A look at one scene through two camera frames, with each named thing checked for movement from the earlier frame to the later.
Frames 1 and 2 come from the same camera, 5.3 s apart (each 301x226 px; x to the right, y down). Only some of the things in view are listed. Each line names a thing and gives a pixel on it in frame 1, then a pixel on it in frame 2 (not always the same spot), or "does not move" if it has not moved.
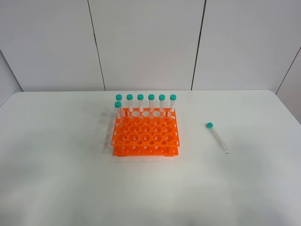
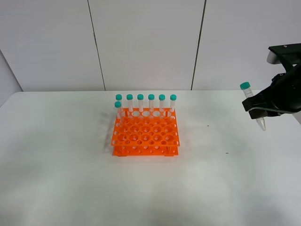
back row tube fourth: x=151 y=97 does not move
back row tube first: x=118 y=98 does not move
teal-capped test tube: x=209 y=125 to x=245 y=86
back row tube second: x=130 y=97 does not move
